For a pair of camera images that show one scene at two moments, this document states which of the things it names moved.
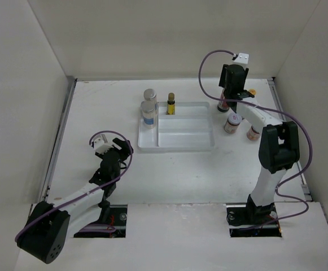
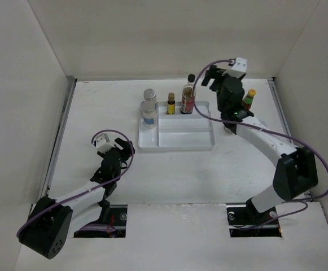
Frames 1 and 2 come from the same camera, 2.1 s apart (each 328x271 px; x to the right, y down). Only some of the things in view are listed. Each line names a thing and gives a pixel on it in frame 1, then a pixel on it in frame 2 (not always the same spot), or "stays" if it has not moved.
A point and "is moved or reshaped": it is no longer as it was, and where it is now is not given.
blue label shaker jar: [150, 94] stays
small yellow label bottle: [171, 108] stays
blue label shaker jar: [148, 112] stays
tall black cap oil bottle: [223, 106] is moved or reshaped
